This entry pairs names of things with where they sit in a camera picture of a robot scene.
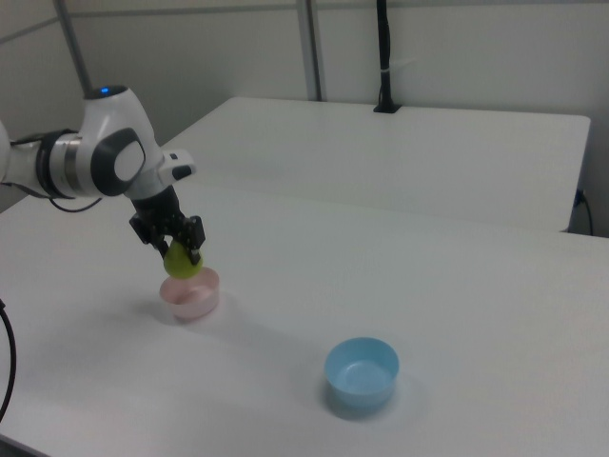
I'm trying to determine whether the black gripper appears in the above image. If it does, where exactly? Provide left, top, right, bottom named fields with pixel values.
left=128, top=187, right=207, bottom=266

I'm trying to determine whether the green pear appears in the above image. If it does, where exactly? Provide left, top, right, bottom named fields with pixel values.
left=163, top=240, right=205, bottom=281

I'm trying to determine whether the pink plastic bowl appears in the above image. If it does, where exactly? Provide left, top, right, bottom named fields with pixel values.
left=158, top=266, right=223, bottom=322

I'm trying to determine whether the blue plastic bowl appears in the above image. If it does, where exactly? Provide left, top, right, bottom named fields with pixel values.
left=324, top=335, right=402, bottom=408

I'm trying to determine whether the white side table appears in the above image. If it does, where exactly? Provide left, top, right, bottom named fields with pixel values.
left=160, top=96, right=593, bottom=234

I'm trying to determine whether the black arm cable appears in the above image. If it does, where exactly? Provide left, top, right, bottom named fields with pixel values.
left=8, top=135, right=104, bottom=212

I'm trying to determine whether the thick black cable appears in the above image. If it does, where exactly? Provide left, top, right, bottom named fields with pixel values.
left=0, top=298, right=19, bottom=423

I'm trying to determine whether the grey partition post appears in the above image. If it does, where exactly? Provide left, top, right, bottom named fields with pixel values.
left=295, top=0, right=330, bottom=102
left=55, top=0, right=95, bottom=95

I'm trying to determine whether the black camera stand pole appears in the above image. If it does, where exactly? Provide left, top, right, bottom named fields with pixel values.
left=372, top=0, right=403, bottom=115

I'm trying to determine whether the thin black wall cable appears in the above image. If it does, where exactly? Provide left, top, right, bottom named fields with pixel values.
left=574, top=189, right=597, bottom=235

